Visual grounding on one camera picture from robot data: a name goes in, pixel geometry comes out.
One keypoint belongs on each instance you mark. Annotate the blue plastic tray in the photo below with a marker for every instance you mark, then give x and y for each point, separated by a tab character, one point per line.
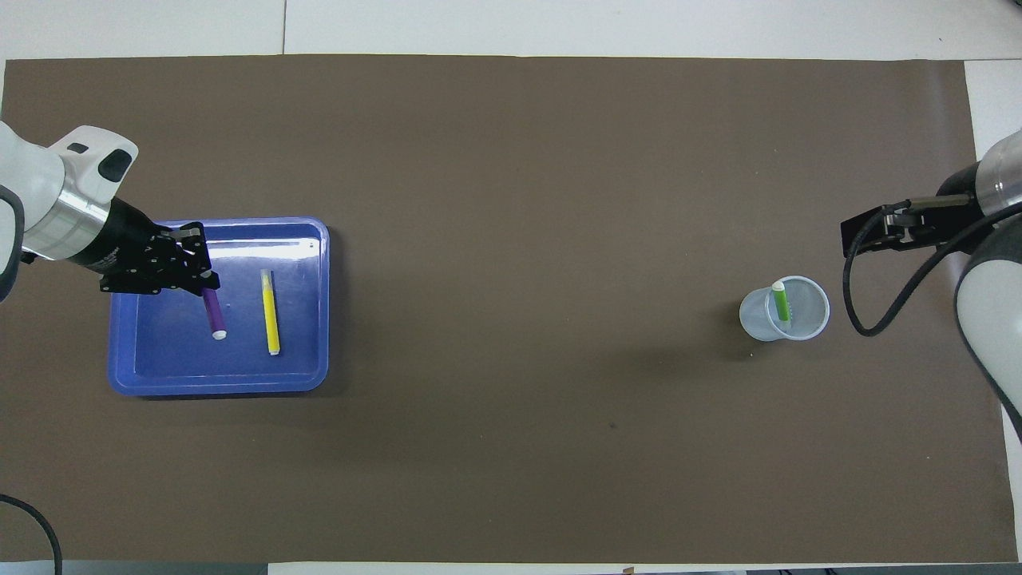
303	375

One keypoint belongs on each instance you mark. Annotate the purple highlighter pen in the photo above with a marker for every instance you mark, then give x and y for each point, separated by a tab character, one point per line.
215	315

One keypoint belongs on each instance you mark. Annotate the yellow highlighter pen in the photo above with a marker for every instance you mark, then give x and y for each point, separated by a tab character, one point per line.
271	315

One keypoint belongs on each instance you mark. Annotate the brown table mat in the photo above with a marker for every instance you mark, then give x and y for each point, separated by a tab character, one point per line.
511	439

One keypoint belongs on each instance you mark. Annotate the green highlighter pen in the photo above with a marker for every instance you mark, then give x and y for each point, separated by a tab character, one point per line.
780	302

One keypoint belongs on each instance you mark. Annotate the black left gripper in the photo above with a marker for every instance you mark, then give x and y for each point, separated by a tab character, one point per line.
128	247

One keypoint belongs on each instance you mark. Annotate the clear plastic cup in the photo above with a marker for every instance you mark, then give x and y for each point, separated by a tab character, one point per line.
754	319

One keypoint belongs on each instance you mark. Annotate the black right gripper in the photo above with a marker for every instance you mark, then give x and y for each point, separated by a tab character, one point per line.
958	196

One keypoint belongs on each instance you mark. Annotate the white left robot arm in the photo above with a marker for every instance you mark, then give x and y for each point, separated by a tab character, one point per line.
40	184

